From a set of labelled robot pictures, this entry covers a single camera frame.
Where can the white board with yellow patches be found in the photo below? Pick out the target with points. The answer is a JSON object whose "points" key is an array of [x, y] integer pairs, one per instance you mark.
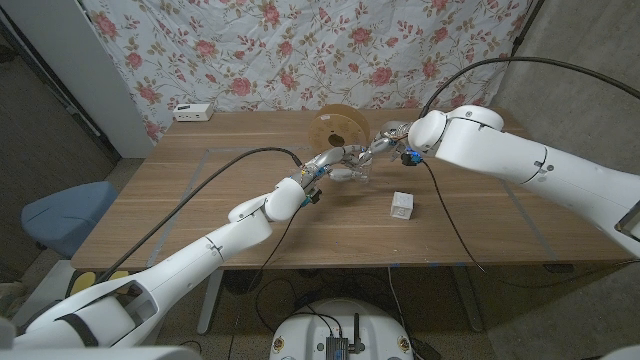
{"points": [[82, 282]]}

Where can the clear medicine bottle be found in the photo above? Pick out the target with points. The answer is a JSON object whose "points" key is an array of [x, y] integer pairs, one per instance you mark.
{"points": [[367, 175]]}

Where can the black round floor disc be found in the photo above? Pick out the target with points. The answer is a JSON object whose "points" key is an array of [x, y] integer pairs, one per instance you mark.
{"points": [[240, 282]]}

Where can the white cube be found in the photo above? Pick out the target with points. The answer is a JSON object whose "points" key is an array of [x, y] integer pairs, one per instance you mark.
{"points": [[402, 206]]}

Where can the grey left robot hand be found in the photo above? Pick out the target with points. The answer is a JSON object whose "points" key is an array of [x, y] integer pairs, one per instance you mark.
{"points": [[327, 159]]}

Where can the blue padded stool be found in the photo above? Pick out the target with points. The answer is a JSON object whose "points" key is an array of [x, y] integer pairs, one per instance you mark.
{"points": [[70, 215]]}

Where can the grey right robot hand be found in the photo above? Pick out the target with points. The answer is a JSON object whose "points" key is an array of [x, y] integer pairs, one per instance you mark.
{"points": [[390, 140]]}

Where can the grey table leg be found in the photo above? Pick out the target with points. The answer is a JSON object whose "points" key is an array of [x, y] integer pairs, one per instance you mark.
{"points": [[467, 300]]}

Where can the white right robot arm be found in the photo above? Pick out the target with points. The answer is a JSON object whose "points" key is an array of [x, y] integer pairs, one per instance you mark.
{"points": [[525, 160]]}

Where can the white table leg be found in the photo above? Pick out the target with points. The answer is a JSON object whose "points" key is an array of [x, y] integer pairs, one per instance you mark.
{"points": [[209, 310]]}

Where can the floral backdrop cloth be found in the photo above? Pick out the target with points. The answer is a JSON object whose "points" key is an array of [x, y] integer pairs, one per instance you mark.
{"points": [[310, 50]]}

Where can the white wall panel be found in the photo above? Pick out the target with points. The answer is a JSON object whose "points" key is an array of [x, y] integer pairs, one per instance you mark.
{"points": [[75, 65]]}

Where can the black electronics module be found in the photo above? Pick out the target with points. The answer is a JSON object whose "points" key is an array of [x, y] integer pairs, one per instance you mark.
{"points": [[337, 347]]}

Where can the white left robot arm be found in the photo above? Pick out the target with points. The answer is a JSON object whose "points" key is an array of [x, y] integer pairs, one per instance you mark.
{"points": [[200, 260]]}

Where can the cardboard filament reel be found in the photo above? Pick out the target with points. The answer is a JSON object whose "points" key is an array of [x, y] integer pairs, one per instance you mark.
{"points": [[325, 132]]}

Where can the white power strip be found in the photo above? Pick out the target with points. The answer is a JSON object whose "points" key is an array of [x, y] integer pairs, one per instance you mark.
{"points": [[192, 112]]}

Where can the black backdrop stand pole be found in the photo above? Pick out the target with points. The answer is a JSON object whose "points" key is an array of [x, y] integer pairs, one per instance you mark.
{"points": [[525, 30]]}

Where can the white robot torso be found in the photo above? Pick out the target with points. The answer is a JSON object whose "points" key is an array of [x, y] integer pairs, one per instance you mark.
{"points": [[310, 330]]}

